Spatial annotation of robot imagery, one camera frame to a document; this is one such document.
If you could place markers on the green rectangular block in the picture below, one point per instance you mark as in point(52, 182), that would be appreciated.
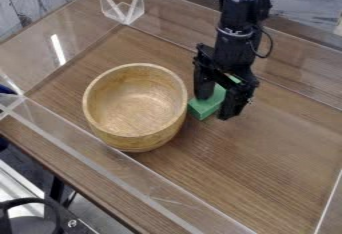
point(203, 108)

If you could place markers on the black table leg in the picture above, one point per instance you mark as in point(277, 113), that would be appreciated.
point(56, 189)

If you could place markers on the clear acrylic tray wall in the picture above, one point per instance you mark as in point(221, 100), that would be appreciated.
point(133, 193)

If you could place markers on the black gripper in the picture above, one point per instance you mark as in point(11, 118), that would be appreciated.
point(231, 56)

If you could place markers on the brown wooden bowl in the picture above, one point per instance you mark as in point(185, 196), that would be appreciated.
point(135, 106)

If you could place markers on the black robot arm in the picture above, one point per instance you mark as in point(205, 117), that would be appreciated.
point(242, 15)

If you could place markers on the clear acrylic corner bracket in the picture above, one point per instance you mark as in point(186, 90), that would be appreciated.
point(123, 12)

